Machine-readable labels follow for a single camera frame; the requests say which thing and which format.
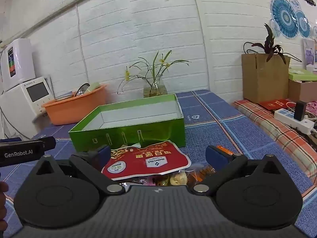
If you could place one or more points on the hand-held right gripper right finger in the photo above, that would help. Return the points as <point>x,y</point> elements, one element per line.
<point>214,156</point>

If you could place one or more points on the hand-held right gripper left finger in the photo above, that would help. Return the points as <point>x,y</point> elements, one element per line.
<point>104,155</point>

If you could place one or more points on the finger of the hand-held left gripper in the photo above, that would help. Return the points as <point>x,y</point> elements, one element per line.
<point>11,140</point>

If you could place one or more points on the sausage stick packet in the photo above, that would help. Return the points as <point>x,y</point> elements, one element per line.
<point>201,173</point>

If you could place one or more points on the yellow candy packet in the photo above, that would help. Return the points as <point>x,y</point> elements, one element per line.
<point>177,178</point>

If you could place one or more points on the red snack packet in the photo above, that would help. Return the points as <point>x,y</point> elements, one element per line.
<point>148,161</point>

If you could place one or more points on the green cardboard box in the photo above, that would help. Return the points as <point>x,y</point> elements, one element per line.
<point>138,109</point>

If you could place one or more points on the person's left hand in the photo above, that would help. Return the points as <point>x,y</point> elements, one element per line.
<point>2,200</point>

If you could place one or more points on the blue checked tablecloth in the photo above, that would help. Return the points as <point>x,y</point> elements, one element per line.
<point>218,129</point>

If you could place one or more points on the white appliance with screen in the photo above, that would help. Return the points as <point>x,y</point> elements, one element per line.
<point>17,109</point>

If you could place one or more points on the orange plastic basin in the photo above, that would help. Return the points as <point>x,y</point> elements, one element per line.
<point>71,109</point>

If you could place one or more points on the pale green bowl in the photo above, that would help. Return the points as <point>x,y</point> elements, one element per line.
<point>92,88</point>

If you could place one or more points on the metal pan lid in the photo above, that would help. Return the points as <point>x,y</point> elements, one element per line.
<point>80,90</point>

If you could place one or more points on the orange plaid cloth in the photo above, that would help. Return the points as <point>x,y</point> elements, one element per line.
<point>284,138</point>

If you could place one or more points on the white water purifier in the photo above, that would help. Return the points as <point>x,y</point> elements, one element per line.
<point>19,64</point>

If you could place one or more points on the red booklet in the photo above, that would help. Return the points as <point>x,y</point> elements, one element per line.
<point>275,104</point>

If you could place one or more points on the white power strip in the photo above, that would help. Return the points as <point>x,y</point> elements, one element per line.
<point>284,115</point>

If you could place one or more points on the glass vase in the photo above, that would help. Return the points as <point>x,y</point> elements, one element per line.
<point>155,89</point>

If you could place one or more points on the tall brown cardboard box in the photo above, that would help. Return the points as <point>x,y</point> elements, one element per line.
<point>262,79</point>

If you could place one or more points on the black power adapter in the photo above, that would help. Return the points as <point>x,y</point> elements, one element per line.
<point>300,111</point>

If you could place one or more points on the yellow flowered plant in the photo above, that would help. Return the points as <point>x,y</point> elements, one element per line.
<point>154,67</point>

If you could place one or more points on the pink cloth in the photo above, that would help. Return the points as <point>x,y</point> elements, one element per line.
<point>312,109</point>

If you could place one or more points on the small brown cardboard box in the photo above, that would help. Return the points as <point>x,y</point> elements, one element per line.
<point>302,91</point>

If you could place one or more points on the green lidded box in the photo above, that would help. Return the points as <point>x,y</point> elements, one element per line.
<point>303,74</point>

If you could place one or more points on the purple leafed plant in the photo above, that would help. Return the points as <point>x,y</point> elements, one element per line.
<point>271,44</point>

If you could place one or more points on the large blue paper fan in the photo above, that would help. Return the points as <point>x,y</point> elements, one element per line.
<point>284,17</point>

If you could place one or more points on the medium blue paper fan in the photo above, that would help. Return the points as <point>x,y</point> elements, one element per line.
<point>303,24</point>

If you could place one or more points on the pale purple wall poster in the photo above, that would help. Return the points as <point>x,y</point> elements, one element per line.
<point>309,52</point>

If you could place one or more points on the grey wall pipe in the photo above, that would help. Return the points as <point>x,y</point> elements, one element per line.
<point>74,2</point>

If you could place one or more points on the black wall ornament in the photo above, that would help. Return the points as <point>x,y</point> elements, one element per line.
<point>308,0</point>

